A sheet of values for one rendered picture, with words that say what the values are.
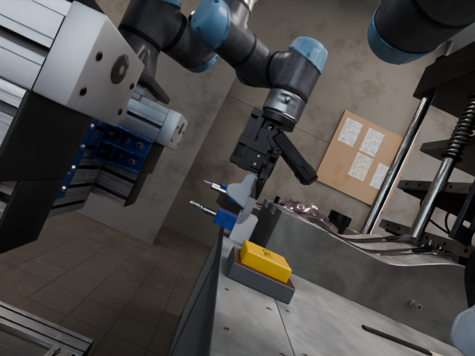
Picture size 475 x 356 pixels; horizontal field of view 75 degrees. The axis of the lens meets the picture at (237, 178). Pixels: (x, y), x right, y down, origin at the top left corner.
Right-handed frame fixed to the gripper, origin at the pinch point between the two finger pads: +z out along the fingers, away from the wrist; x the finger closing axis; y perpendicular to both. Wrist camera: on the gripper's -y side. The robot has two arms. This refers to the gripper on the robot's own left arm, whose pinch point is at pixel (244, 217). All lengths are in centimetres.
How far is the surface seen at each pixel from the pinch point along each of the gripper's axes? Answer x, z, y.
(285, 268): 22.8, 1.0, -5.7
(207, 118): -267, -48, 64
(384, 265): 6.5, -3.3, -24.8
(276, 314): 28.2, 4.6, -5.5
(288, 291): 23.8, 3.1, -6.8
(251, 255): 23.0, 1.2, -1.4
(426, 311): 6.0, 1.0, -34.8
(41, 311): -77, 85, 60
